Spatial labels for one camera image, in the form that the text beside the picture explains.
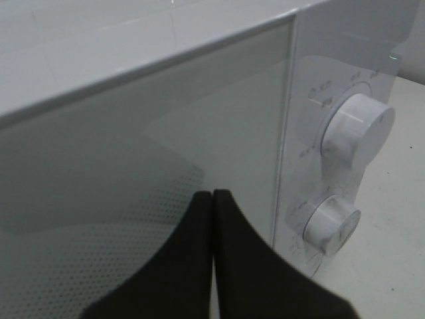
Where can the upper white power knob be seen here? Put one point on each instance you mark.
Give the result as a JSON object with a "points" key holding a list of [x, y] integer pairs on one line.
{"points": [[357, 132]]}

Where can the white timer knob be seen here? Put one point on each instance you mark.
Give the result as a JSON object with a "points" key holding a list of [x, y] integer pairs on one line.
{"points": [[331, 225]]}

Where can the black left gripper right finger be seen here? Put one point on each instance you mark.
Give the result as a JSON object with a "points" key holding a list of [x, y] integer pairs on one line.
{"points": [[253, 281]]}

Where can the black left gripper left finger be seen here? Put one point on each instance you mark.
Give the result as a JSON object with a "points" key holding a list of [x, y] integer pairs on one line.
{"points": [[176, 281]]}

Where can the white microwave oven body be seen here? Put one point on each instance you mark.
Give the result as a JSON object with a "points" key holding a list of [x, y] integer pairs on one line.
{"points": [[54, 50]]}

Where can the white microwave door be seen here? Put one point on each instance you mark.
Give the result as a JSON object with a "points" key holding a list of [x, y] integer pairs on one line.
{"points": [[91, 189]]}

